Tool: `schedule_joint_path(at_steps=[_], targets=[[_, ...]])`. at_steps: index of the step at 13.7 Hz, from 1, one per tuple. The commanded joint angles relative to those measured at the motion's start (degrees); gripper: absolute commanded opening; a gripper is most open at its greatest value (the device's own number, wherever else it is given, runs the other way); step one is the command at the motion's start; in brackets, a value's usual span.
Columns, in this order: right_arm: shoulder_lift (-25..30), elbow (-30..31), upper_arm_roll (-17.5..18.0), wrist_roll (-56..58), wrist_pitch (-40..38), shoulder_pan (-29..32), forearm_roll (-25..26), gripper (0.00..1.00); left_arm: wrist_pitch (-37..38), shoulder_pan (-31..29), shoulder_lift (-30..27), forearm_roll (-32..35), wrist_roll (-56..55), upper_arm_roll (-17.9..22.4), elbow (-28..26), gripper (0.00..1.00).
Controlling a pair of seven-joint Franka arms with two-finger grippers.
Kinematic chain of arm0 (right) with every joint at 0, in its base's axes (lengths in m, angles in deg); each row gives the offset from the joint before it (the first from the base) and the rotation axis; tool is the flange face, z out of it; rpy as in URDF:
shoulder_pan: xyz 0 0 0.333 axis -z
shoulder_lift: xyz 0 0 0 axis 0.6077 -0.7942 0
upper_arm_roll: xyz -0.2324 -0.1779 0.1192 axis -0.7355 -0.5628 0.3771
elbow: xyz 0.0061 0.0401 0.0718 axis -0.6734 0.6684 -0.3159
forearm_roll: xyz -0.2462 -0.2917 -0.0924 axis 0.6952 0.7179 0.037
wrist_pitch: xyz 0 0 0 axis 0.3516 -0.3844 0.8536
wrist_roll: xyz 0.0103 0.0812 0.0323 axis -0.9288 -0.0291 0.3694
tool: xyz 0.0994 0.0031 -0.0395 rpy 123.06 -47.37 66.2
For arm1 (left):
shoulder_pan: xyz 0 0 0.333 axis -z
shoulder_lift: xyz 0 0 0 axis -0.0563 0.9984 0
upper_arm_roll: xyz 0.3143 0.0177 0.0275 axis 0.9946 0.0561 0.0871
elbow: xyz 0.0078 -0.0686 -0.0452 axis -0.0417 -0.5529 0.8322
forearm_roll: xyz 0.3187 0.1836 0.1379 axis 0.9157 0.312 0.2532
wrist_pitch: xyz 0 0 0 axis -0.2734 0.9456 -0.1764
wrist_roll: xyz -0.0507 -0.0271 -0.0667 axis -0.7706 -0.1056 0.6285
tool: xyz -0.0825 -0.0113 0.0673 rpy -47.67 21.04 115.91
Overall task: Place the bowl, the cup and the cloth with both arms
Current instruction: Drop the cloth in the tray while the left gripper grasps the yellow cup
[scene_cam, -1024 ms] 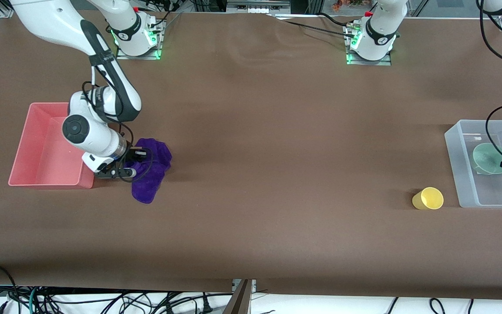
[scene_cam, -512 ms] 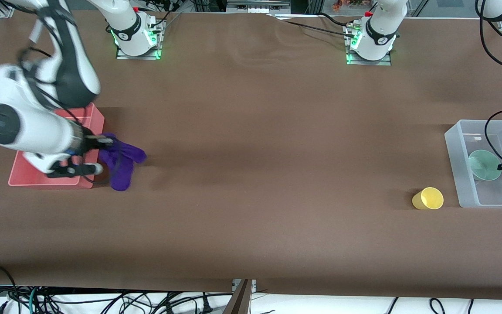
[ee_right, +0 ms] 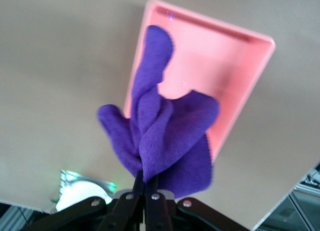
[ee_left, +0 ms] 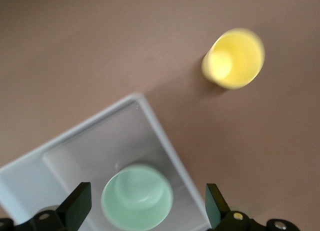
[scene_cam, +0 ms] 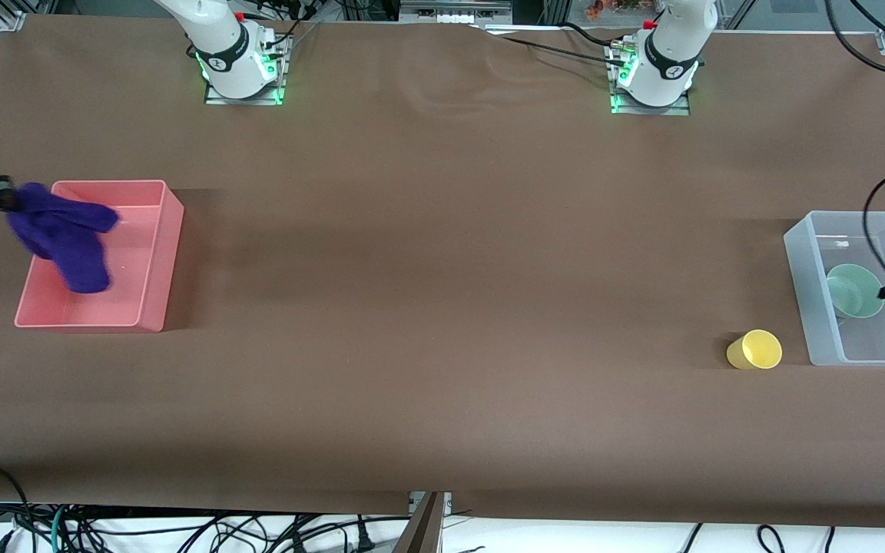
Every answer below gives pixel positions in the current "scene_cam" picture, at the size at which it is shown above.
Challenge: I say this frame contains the pale green bowl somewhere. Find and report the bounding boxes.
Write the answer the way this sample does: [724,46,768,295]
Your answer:
[827,263,885,320]

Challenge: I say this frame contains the purple cloth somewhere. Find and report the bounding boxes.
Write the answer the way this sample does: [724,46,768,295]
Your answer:
[8,182,120,294]

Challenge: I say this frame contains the yellow plastic cup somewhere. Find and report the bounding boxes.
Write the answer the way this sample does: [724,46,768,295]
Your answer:
[726,329,783,370]

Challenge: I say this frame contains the translucent plastic bin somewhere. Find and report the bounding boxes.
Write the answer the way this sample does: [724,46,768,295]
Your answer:
[784,210,885,367]

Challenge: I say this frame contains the pink plastic bin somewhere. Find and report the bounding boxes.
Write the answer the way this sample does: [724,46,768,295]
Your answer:
[14,180,185,333]

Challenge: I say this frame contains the orange background objects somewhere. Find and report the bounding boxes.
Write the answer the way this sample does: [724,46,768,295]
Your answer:
[585,0,643,21]

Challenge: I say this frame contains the white power strip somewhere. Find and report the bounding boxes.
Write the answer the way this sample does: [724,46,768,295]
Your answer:
[400,0,512,25]

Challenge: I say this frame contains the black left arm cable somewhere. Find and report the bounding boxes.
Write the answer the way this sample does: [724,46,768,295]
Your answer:
[825,0,885,277]

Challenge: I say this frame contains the teal cable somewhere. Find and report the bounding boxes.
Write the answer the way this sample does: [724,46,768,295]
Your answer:
[48,505,69,553]

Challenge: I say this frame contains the black cable tangle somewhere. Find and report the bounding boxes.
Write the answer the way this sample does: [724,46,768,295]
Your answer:
[66,512,413,553]

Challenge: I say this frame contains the black cable across table edge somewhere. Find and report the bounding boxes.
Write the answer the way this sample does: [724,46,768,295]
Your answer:
[477,22,631,68]

